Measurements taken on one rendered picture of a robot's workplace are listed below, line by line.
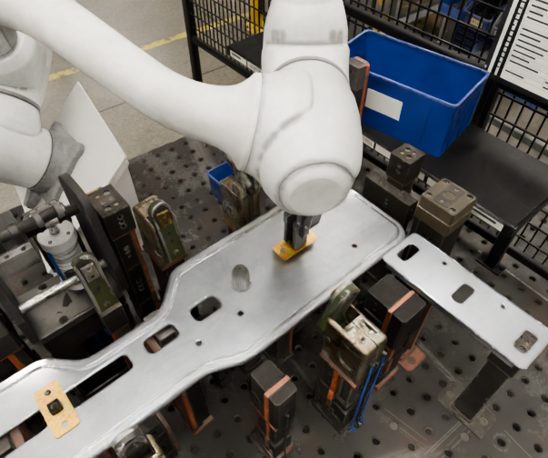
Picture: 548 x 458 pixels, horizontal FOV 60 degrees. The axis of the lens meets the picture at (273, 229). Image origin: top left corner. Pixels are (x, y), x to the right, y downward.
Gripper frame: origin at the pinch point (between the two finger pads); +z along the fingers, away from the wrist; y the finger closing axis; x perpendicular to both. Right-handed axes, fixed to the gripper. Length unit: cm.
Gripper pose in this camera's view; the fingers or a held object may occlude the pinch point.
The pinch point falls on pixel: (295, 228)
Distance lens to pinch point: 84.7
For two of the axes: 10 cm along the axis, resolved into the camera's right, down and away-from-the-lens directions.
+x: 7.6, -4.9, 4.2
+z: 0.0, 6.6, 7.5
